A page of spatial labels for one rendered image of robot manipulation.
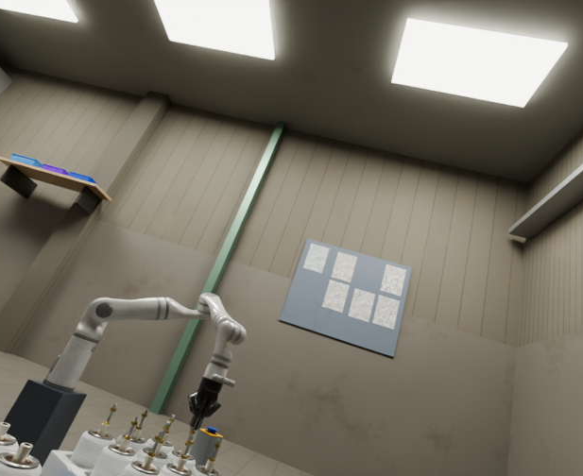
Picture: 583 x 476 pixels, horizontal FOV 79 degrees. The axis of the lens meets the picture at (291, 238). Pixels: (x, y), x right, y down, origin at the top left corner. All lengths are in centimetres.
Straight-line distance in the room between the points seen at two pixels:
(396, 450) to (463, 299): 157
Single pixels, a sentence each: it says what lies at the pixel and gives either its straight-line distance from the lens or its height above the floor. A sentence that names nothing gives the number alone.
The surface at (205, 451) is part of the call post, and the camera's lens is 151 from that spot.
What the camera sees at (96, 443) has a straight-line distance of 127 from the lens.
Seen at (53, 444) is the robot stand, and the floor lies 14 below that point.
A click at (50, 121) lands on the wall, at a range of 616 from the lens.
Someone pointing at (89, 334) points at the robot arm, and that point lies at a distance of 150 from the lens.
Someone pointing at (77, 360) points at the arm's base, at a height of 40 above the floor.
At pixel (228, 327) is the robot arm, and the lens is 132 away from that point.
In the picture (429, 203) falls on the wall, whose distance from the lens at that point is 438.
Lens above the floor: 53
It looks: 23 degrees up
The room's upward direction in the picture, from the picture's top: 20 degrees clockwise
